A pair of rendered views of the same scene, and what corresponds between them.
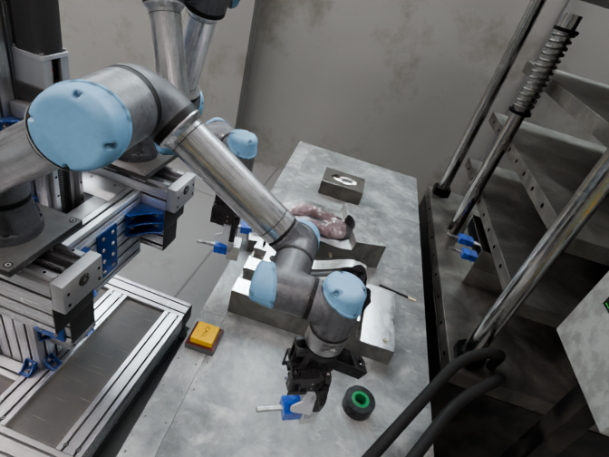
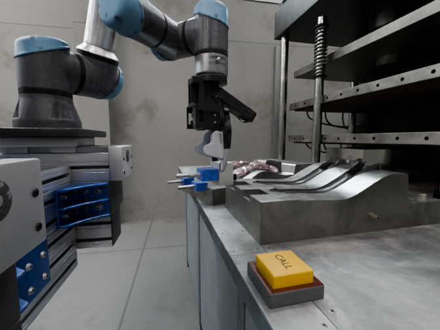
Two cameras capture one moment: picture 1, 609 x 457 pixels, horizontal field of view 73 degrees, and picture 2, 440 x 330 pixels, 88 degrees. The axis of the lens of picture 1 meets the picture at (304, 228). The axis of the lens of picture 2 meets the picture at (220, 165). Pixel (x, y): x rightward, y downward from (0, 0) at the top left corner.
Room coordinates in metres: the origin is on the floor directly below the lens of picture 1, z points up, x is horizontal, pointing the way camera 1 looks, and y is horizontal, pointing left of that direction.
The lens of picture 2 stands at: (0.44, 0.35, 1.01)
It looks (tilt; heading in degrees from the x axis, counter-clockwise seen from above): 7 degrees down; 344
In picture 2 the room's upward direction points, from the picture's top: straight up
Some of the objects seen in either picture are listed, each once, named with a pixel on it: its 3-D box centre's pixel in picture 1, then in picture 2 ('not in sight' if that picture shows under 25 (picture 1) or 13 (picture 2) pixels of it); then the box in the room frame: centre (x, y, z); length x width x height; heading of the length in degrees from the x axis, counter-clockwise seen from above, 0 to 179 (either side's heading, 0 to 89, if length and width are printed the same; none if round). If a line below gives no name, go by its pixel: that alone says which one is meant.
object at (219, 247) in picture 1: (217, 245); (203, 174); (0.96, 0.24, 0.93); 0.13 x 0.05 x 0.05; 97
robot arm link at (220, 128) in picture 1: (217, 137); (171, 39); (1.02, 0.30, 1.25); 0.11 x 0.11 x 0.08; 46
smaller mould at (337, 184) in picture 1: (342, 185); not in sight; (1.77, -0.11, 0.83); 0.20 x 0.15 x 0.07; 88
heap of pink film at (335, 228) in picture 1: (315, 219); (249, 166); (1.31, -0.03, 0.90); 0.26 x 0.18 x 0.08; 105
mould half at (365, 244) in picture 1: (314, 227); (249, 176); (1.32, -0.03, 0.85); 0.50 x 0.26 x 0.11; 105
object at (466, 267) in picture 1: (524, 266); (377, 162); (1.48, -0.92, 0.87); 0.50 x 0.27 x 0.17; 88
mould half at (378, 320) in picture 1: (320, 293); (324, 191); (0.96, -0.11, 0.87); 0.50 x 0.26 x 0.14; 88
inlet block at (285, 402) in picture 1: (286, 407); not in sight; (0.51, -0.08, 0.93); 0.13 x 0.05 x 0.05; 111
